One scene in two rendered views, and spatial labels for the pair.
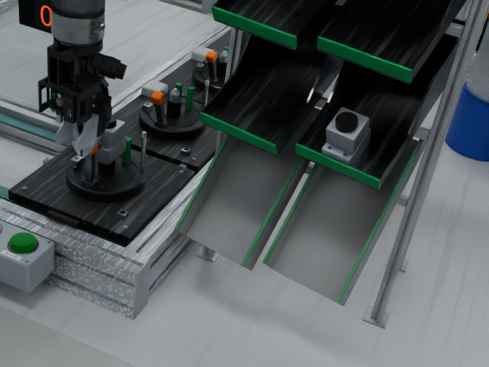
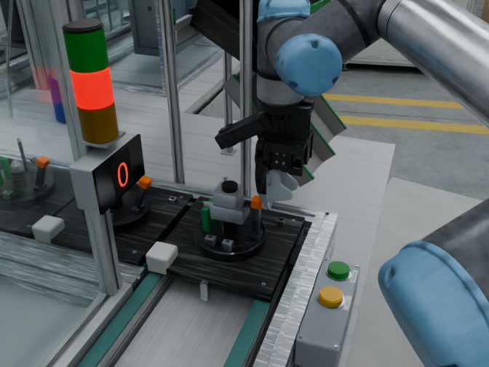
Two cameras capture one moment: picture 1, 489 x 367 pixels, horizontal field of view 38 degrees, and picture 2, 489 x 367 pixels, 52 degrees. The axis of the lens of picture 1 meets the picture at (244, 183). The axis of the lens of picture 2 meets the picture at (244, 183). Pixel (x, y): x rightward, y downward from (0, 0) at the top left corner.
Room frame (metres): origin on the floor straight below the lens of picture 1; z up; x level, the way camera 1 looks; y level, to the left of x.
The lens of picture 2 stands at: (0.98, 1.02, 1.57)
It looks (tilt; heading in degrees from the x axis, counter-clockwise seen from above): 32 degrees down; 272
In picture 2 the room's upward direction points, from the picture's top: straight up
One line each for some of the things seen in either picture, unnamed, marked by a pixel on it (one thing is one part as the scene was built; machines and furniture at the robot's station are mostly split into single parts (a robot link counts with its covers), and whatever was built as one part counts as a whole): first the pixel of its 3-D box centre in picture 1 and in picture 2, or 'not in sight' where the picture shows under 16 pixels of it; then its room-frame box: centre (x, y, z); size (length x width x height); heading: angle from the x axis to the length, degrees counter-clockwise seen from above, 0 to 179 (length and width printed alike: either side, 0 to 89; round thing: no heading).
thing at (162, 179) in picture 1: (105, 183); (231, 242); (1.04, 0.25, 0.96); 0.24 x 0.24 x 0.02; 72
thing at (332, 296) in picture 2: not in sight; (330, 298); (0.86, 0.39, 0.96); 0.04 x 0.04 x 0.02
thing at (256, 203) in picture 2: (92, 159); (252, 214); (0.99, 0.26, 1.04); 0.04 x 0.02 x 0.08; 162
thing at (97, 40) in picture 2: not in sight; (86, 48); (1.21, 0.39, 1.38); 0.05 x 0.05 x 0.05
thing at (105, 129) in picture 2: not in sight; (98, 119); (1.21, 0.39, 1.28); 0.05 x 0.05 x 0.05
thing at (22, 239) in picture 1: (22, 244); (338, 271); (0.84, 0.33, 0.96); 0.04 x 0.04 x 0.02
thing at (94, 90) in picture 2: not in sight; (92, 85); (1.21, 0.39, 1.33); 0.05 x 0.05 x 0.05
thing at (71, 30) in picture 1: (80, 25); (281, 86); (0.95, 0.27, 1.29); 0.08 x 0.08 x 0.05
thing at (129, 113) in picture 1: (174, 105); (113, 196); (1.28, 0.17, 1.01); 0.24 x 0.24 x 0.13; 72
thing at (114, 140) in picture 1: (110, 134); (225, 199); (1.05, 0.25, 1.06); 0.08 x 0.04 x 0.07; 164
